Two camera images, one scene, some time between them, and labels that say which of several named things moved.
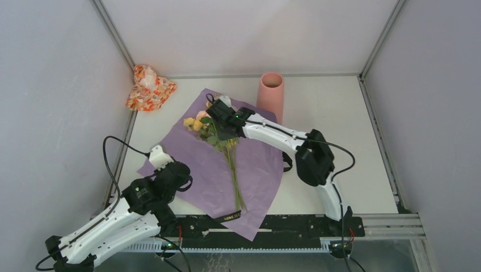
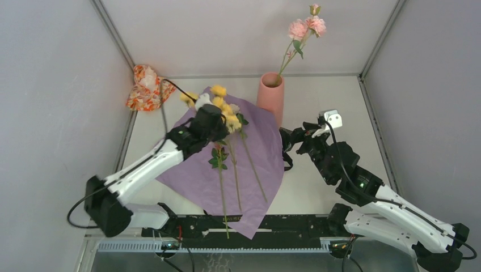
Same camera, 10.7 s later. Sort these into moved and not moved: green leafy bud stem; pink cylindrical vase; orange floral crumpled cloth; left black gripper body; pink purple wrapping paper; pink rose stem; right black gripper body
Moved: pink rose stem; left black gripper body; green leafy bud stem; right black gripper body
Not moved: pink purple wrapping paper; orange floral crumpled cloth; pink cylindrical vase
